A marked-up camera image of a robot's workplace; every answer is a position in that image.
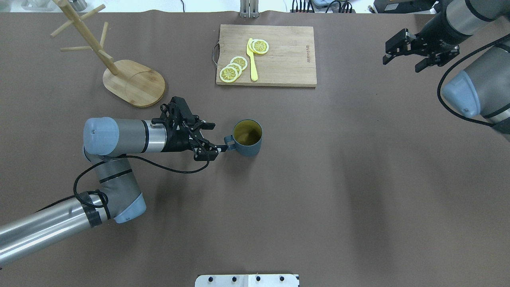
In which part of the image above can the white metal mounting base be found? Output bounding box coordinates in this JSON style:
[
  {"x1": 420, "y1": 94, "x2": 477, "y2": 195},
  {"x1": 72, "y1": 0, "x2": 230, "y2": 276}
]
[{"x1": 194, "y1": 273, "x2": 300, "y2": 287}]

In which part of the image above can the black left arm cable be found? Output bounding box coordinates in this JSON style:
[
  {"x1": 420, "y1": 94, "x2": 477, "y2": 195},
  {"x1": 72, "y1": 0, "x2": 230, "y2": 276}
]
[{"x1": 36, "y1": 120, "x2": 212, "y2": 212}]

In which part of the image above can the bamboo cutting board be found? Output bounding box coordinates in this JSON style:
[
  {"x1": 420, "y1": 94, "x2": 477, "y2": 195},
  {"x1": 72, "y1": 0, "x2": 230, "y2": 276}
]
[{"x1": 216, "y1": 24, "x2": 317, "y2": 88}]

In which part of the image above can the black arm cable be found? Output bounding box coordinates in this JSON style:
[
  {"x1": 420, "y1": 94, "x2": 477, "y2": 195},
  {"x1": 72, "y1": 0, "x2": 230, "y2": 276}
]
[
  {"x1": 36, "y1": 120, "x2": 212, "y2": 212},
  {"x1": 437, "y1": 34, "x2": 510, "y2": 128}
]

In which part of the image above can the lemon slice middle stack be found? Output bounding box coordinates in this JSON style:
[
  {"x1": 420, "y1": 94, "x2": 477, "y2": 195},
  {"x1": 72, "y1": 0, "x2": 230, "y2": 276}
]
[{"x1": 247, "y1": 38, "x2": 256, "y2": 54}]

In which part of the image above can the grey metal bracket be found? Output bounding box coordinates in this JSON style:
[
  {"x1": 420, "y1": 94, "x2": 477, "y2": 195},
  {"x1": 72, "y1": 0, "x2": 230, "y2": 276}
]
[{"x1": 240, "y1": 0, "x2": 260, "y2": 19}]

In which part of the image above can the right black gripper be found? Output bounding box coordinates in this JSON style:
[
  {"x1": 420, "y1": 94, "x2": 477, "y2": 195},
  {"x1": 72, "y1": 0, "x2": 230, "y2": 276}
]
[{"x1": 382, "y1": 28, "x2": 460, "y2": 73}]

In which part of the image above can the lemon slice lower stack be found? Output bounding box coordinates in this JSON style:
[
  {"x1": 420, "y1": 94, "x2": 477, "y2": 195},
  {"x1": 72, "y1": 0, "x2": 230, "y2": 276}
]
[{"x1": 230, "y1": 56, "x2": 248, "y2": 71}]

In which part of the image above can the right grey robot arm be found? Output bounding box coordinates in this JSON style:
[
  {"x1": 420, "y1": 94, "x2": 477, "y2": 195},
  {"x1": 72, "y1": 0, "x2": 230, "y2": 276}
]
[{"x1": 382, "y1": 0, "x2": 510, "y2": 140}]

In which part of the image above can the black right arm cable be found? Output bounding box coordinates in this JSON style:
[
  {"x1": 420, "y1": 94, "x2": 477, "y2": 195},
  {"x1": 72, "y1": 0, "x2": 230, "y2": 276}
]
[{"x1": 437, "y1": 34, "x2": 510, "y2": 128}]

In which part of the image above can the lemon slice top right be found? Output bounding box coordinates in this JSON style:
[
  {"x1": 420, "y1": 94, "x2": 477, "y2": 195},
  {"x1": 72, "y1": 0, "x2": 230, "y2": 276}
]
[{"x1": 250, "y1": 39, "x2": 269, "y2": 55}]

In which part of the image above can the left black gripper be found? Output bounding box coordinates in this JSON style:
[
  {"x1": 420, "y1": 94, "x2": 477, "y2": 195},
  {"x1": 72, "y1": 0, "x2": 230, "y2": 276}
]
[{"x1": 151, "y1": 96, "x2": 228, "y2": 161}]

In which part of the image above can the yellow plastic knife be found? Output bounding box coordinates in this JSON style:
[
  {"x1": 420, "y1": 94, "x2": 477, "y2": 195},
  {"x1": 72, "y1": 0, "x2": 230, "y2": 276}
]
[{"x1": 246, "y1": 38, "x2": 259, "y2": 82}]

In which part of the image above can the dark teal ribbed mug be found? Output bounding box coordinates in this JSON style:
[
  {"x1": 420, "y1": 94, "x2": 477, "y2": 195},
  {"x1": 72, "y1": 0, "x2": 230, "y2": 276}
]
[{"x1": 224, "y1": 119, "x2": 263, "y2": 157}]

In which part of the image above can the wooden cup storage rack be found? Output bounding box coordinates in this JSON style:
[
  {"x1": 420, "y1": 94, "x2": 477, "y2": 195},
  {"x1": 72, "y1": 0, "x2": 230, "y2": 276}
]
[{"x1": 50, "y1": 0, "x2": 166, "y2": 108}]

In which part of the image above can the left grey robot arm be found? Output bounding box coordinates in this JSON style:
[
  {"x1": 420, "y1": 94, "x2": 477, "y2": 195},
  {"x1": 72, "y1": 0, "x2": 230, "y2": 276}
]
[{"x1": 0, "y1": 96, "x2": 227, "y2": 267}]

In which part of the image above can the lemon slice stack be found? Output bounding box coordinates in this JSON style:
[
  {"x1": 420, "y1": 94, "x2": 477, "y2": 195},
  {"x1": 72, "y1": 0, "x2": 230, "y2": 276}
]
[
  {"x1": 230, "y1": 56, "x2": 248, "y2": 71},
  {"x1": 247, "y1": 38, "x2": 256, "y2": 54}
]

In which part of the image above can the lemon slice under pair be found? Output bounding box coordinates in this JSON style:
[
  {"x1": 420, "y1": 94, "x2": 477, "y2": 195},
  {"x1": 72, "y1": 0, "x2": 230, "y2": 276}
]
[{"x1": 226, "y1": 63, "x2": 243, "y2": 77}]

